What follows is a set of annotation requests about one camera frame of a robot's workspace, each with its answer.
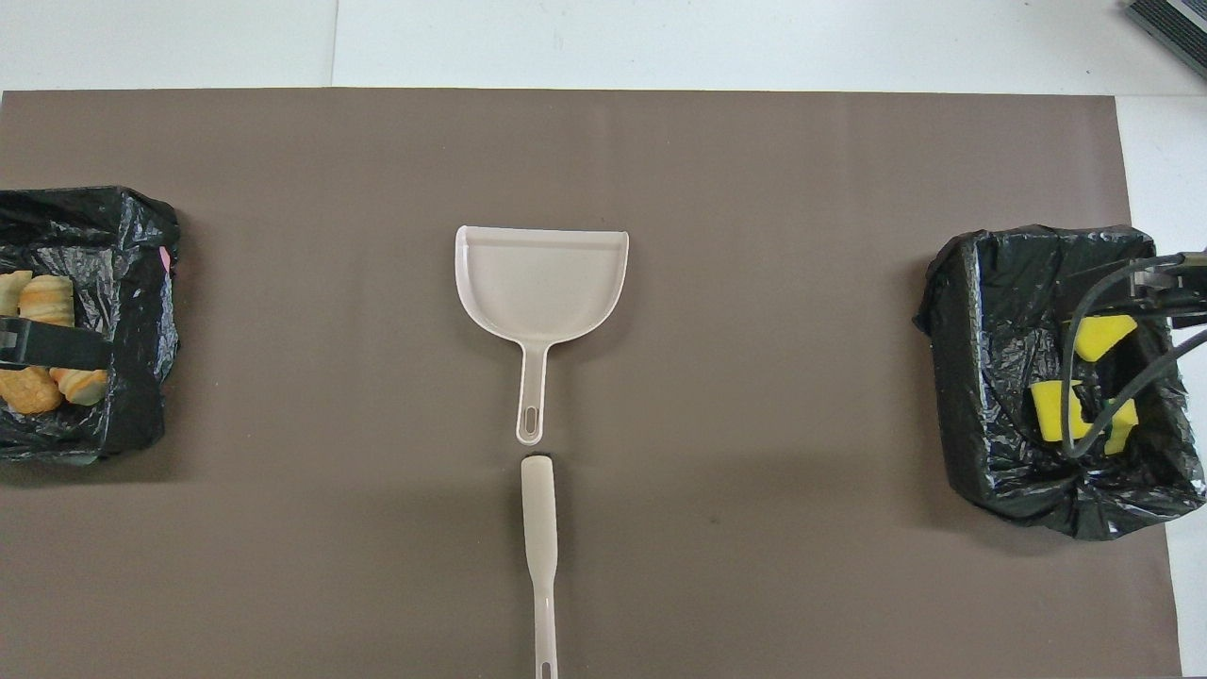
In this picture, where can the brown table mat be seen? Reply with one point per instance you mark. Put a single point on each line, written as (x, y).
(603, 151)

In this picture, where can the beige plastic dustpan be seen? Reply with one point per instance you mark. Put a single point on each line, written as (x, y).
(542, 283)

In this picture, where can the beige hand brush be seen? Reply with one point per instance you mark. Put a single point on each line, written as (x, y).
(539, 519)

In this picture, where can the pale beige foam chunk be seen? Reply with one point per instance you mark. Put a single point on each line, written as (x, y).
(80, 385)
(47, 300)
(11, 290)

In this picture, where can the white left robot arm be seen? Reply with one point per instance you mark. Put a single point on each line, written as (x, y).
(52, 344)

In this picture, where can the orange brown foam chunk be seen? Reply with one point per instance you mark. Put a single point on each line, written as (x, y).
(28, 391)

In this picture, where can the black bag lined bin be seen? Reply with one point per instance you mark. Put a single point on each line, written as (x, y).
(1000, 377)
(123, 245)

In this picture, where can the dark grey ribbed device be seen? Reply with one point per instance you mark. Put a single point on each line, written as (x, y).
(1174, 28)

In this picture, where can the yellow sponge piece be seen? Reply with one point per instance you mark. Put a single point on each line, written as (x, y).
(1124, 424)
(1047, 410)
(1108, 335)

